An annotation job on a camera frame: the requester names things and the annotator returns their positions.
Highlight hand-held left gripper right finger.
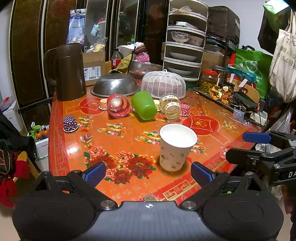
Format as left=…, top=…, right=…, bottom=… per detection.
left=179, top=161, right=263, bottom=210

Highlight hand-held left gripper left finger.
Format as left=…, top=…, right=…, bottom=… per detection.
left=32, top=161, right=118, bottom=211

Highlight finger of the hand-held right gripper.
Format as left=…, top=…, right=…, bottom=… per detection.
left=225, top=146, right=296, bottom=166
left=242, top=130, right=296, bottom=148

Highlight white floral paper cup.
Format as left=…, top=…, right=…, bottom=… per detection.
left=159, top=123, right=198, bottom=172

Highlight purple dotted small cup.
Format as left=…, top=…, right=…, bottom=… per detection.
left=63, top=116, right=79, bottom=133

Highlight red tinted glass cup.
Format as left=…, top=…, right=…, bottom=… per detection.
left=107, top=94, right=131, bottom=118

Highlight green plastic cup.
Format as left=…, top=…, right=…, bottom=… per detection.
left=131, top=91, right=158, bottom=121

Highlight white plastic bag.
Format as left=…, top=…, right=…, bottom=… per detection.
left=269, top=108, right=293, bottom=133

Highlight small clear sign stand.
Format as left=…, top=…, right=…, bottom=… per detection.
left=233, top=108, right=246, bottom=120

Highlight black tray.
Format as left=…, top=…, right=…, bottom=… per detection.
left=193, top=87, right=264, bottom=127

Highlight red floral tablecloth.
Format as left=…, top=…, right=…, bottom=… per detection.
left=48, top=78, right=263, bottom=207

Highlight dried orange peels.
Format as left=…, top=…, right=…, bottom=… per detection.
left=208, top=85, right=235, bottom=102

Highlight white box of bottles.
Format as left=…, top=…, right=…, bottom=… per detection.
left=27, top=122, right=50, bottom=160

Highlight green tote bag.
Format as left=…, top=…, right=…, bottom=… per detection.
left=234, top=45, right=274, bottom=100

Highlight wooden chair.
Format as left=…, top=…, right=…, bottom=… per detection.
left=13, top=151, right=40, bottom=182

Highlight steel thermos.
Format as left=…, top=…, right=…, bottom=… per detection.
left=216, top=65, right=229, bottom=87

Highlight beige canvas tote bag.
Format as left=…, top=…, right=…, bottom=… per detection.
left=268, top=22, right=296, bottom=103

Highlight red lidded glass jar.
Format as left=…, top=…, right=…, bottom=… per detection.
left=200, top=69, right=219, bottom=93

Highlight clear glass jar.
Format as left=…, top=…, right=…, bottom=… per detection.
left=159, top=93, right=182, bottom=120

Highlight red cloth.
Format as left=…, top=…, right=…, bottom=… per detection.
left=0, top=149, right=31, bottom=208

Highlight black jacket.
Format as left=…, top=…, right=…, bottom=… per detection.
left=0, top=112, right=37, bottom=163

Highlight steel colander bowl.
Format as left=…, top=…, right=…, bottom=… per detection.
left=90, top=73, right=141, bottom=97

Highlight white mesh food cover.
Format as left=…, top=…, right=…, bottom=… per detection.
left=141, top=69, right=187, bottom=99

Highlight white carton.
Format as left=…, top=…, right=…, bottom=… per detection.
left=0, top=100, right=23, bottom=133

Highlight brown plastic pitcher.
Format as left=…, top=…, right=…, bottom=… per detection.
left=43, top=43, right=87, bottom=102

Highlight cardboard box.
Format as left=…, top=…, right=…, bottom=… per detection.
left=82, top=50, right=106, bottom=87

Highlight white plate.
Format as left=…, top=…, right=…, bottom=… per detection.
left=169, top=52, right=197, bottom=61

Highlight olive cloth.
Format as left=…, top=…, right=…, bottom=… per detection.
left=116, top=55, right=133, bottom=75

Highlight steel basin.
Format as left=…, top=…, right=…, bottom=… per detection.
left=128, top=62, right=163, bottom=80

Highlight cola bottle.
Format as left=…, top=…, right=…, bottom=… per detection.
left=111, top=48, right=122, bottom=70

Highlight black bag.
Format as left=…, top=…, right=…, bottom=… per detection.
left=206, top=6, right=241, bottom=44

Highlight white tiered mesh food rack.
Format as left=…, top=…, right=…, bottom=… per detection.
left=162, top=0, right=209, bottom=81

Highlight green paper bag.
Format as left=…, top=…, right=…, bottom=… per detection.
left=257, top=1, right=291, bottom=48

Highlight pink cloth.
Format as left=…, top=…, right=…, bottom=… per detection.
left=136, top=52, right=151, bottom=63

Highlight floral ceramic bowl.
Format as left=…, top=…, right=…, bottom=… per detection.
left=171, top=32, right=190, bottom=43

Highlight blue snack packet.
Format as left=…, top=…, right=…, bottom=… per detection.
left=66, top=9, right=86, bottom=45

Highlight dark wooden cabinet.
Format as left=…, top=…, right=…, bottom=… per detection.
left=9, top=0, right=170, bottom=121

